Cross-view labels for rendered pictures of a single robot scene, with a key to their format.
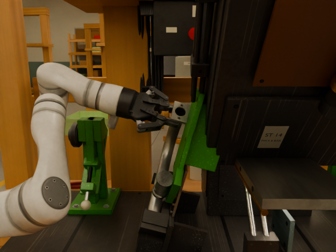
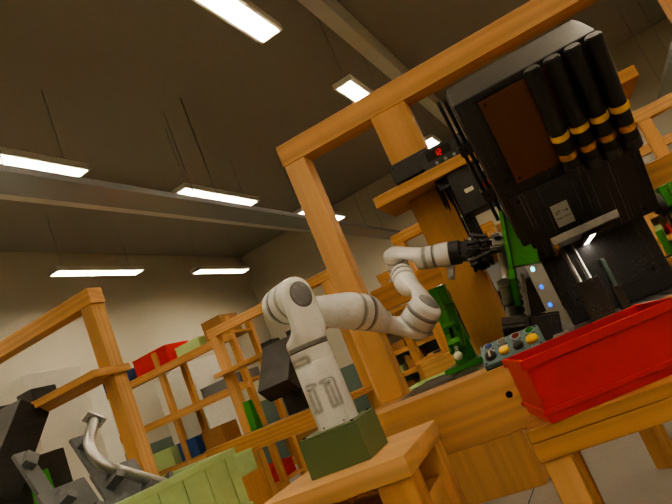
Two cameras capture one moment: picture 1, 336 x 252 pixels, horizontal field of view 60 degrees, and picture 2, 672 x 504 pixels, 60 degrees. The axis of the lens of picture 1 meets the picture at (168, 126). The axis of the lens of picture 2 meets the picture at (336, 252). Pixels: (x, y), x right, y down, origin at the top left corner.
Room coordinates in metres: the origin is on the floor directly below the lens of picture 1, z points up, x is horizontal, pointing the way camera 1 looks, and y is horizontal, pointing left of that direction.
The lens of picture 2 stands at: (-1.08, -0.08, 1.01)
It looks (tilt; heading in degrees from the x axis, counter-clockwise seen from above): 12 degrees up; 16
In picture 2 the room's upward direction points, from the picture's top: 23 degrees counter-clockwise
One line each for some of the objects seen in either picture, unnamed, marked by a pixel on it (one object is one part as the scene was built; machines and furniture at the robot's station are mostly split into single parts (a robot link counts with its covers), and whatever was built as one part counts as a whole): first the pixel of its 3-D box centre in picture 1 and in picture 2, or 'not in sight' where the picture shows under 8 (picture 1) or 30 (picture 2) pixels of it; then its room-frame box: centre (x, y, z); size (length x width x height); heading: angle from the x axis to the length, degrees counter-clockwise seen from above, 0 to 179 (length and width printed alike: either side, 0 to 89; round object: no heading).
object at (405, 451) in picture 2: not in sight; (357, 469); (0.13, 0.42, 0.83); 0.32 x 0.32 x 0.04; 0
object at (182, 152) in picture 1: (201, 134); (519, 243); (0.65, -0.08, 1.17); 0.13 x 0.12 x 0.20; 89
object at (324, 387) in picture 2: not in sight; (323, 385); (0.13, 0.42, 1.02); 0.09 x 0.09 x 0.17; 9
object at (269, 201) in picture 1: (271, 164); (581, 236); (0.61, -0.23, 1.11); 0.39 x 0.16 x 0.03; 179
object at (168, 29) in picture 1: (182, 30); (480, 186); (0.92, -0.04, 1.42); 0.17 x 0.12 x 0.15; 89
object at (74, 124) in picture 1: (75, 134); not in sight; (0.84, 0.28, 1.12); 0.07 x 0.03 x 0.08; 179
